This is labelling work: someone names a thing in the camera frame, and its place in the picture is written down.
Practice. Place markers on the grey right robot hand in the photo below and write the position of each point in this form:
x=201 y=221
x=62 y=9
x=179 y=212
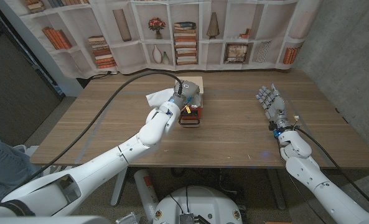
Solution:
x=276 y=107

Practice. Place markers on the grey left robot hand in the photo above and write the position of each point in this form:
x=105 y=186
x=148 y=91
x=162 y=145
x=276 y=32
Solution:
x=188 y=91

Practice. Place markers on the white cloth napkin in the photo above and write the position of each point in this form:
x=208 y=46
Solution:
x=159 y=97

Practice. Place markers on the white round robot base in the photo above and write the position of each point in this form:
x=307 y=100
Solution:
x=199 y=202

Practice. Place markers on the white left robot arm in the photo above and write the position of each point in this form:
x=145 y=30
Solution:
x=109 y=161

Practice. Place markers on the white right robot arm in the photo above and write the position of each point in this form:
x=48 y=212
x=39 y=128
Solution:
x=327 y=193

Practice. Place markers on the printed bookshelf backdrop cloth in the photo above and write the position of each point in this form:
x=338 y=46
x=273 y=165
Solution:
x=134 y=56

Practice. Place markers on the grey table leg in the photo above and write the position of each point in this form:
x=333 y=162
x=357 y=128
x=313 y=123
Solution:
x=119 y=189
x=277 y=189

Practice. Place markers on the white cylinder with orange label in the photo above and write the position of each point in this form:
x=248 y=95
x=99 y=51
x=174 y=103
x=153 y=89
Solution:
x=147 y=193

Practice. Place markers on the person leg in blue jeans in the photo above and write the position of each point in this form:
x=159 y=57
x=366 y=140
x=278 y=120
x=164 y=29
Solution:
x=3 y=168

